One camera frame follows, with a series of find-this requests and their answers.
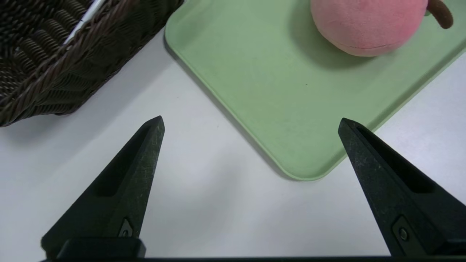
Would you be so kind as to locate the white pen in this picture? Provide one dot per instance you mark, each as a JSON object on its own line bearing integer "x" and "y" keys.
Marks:
{"x": 85, "y": 18}

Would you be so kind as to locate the light green plastic tray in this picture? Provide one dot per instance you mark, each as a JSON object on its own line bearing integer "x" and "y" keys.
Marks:
{"x": 291, "y": 102}

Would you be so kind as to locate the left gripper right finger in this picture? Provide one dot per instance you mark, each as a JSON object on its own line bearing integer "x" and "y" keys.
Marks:
{"x": 404, "y": 203}

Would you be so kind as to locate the pink plush peach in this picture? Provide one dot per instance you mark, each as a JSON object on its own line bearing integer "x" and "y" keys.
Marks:
{"x": 364, "y": 25}

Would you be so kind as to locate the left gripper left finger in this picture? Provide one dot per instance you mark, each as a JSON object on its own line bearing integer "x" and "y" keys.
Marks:
{"x": 116, "y": 189}

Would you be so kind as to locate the dark brown wicker basket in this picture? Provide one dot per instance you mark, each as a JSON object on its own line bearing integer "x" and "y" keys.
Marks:
{"x": 54, "y": 80}

